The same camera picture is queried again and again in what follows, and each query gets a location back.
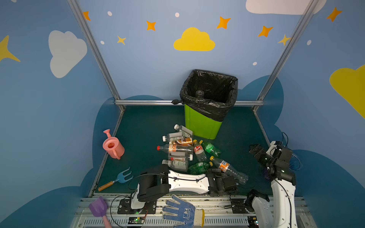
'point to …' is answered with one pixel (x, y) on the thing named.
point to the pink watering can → (113, 146)
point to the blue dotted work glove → (186, 212)
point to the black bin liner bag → (209, 93)
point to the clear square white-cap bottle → (184, 130)
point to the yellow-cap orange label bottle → (225, 167)
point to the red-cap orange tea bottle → (173, 148)
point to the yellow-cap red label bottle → (199, 151)
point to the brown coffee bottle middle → (186, 141)
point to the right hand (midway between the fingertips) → (257, 149)
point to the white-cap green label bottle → (181, 166)
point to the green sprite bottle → (210, 148)
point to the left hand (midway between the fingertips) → (219, 179)
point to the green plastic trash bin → (200, 125)
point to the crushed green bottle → (200, 168)
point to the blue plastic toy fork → (121, 179)
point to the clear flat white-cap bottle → (173, 136)
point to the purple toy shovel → (99, 208)
